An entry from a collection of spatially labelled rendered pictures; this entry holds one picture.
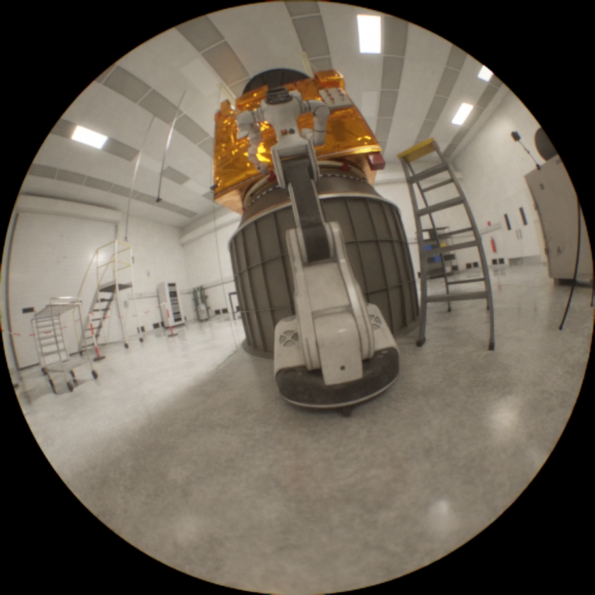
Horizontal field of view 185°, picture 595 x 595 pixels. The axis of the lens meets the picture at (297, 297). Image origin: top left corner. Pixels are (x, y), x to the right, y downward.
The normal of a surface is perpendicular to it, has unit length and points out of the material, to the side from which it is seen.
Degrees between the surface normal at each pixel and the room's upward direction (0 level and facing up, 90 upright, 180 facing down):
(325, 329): 51
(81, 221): 90
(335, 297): 57
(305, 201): 93
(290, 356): 38
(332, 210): 90
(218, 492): 0
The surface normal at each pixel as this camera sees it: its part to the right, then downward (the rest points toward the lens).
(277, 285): -0.46, 0.12
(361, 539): -0.19, -0.98
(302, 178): -0.06, 0.11
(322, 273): -0.16, -0.50
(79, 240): 0.95, -0.18
